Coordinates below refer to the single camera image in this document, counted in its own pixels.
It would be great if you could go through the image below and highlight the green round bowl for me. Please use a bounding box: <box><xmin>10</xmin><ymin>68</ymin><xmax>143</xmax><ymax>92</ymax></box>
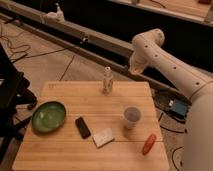
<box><xmin>31</xmin><ymin>101</ymin><xmax>66</xmax><ymax>133</ymax></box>

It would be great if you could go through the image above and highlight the black floor cable left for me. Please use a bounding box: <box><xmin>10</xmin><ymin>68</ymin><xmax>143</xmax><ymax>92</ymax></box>
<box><xmin>0</xmin><ymin>20</ymin><xmax>88</xmax><ymax>82</ymax></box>

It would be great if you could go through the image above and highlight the orange carrot toy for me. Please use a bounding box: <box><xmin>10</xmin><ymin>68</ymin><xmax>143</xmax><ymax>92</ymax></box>
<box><xmin>142</xmin><ymin>134</ymin><xmax>157</xmax><ymax>155</ymax></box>

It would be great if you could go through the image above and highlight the small white bottle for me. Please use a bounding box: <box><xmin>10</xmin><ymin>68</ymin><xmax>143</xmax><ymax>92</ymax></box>
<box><xmin>103</xmin><ymin>67</ymin><xmax>113</xmax><ymax>94</ymax></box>

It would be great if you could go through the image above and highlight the long metal rail beam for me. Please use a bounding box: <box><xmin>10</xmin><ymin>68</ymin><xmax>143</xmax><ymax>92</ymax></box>
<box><xmin>0</xmin><ymin>0</ymin><xmax>213</xmax><ymax>101</ymax></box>

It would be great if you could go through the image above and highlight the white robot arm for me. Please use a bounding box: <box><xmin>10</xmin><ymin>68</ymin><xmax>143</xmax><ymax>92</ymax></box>
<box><xmin>129</xmin><ymin>29</ymin><xmax>213</xmax><ymax>171</ymax></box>

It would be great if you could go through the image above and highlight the black floor cable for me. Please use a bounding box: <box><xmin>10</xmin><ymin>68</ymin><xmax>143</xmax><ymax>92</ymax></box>
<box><xmin>0</xmin><ymin>20</ymin><xmax>88</xmax><ymax>82</ymax></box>
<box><xmin>157</xmin><ymin>107</ymin><xmax>188</xmax><ymax>171</ymax></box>

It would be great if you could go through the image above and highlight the black rectangular phone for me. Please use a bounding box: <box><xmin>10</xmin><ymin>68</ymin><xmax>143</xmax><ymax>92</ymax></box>
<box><xmin>75</xmin><ymin>117</ymin><xmax>91</xmax><ymax>139</ymax></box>

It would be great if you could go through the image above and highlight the black chair frame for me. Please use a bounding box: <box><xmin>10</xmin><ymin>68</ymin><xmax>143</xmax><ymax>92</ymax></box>
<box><xmin>0</xmin><ymin>44</ymin><xmax>37</xmax><ymax>164</ymax></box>

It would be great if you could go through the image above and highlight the black floor cable right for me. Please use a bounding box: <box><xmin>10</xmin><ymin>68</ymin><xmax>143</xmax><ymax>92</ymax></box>
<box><xmin>157</xmin><ymin>107</ymin><xmax>188</xmax><ymax>171</ymax></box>

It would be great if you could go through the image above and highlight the blue power box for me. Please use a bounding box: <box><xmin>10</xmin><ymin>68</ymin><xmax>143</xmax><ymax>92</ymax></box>
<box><xmin>169</xmin><ymin>99</ymin><xmax>188</xmax><ymax>118</ymax></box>

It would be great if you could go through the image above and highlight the white rectangular sponge block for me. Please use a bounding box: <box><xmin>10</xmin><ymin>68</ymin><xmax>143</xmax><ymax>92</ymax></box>
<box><xmin>92</xmin><ymin>128</ymin><xmax>114</xmax><ymax>148</ymax></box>

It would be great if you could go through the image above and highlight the translucent plastic cup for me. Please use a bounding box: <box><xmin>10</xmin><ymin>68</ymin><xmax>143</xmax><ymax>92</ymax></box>
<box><xmin>123</xmin><ymin>106</ymin><xmax>141</xmax><ymax>129</ymax></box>

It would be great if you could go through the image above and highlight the white object on rail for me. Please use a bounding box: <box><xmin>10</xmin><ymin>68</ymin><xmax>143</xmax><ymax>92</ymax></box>
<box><xmin>45</xmin><ymin>4</ymin><xmax>65</xmax><ymax>22</ymax></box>

